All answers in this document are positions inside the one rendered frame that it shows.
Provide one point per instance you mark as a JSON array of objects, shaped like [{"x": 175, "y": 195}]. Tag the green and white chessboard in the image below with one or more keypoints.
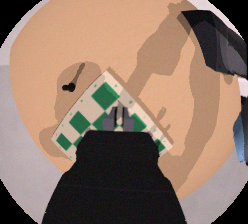
[{"x": 95, "y": 103}]

